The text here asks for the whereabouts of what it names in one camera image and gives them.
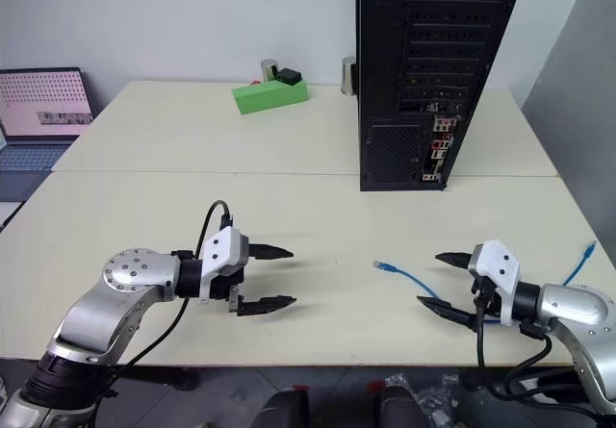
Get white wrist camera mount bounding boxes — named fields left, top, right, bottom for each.
left=468, top=239, right=523, bottom=328
left=197, top=227, right=251, bottom=305

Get open laptop computer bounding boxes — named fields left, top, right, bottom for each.
left=0, top=66, right=95, bottom=204

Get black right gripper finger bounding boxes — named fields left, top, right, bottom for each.
left=416, top=294, right=482, bottom=332
left=434, top=250, right=475, bottom=271

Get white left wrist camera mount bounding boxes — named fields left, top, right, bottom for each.
left=197, top=227, right=251, bottom=305

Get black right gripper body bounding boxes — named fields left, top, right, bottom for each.
left=464, top=250, right=504, bottom=334

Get blue ethernet cable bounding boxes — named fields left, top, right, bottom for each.
left=372, top=240, right=599, bottom=326

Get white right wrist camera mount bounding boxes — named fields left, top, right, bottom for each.
left=468, top=239, right=523, bottom=328

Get dark rounded shape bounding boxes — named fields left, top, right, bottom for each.
left=251, top=387, right=312, bottom=428
left=376, top=383, right=425, bottom=428

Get small black box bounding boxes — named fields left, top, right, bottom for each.
left=274, top=67, right=304, bottom=88

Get grey partition panel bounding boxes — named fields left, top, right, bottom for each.
left=521, top=13, right=616, bottom=286

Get silver metal cylinder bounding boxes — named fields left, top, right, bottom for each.
left=260, top=58, right=281, bottom=84
left=340, top=56, right=359, bottom=97

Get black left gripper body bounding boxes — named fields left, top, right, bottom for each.
left=209, top=235, right=256, bottom=315

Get green rectangular box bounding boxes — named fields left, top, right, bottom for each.
left=230, top=80, right=310, bottom=117

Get clear plastic bags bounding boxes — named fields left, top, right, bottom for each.
left=383, top=371, right=466, bottom=428

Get black computer tower case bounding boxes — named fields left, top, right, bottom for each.
left=354, top=0, right=530, bottom=193

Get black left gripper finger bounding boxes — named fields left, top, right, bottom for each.
left=247, top=243, right=295, bottom=263
left=236, top=294, right=297, bottom=317

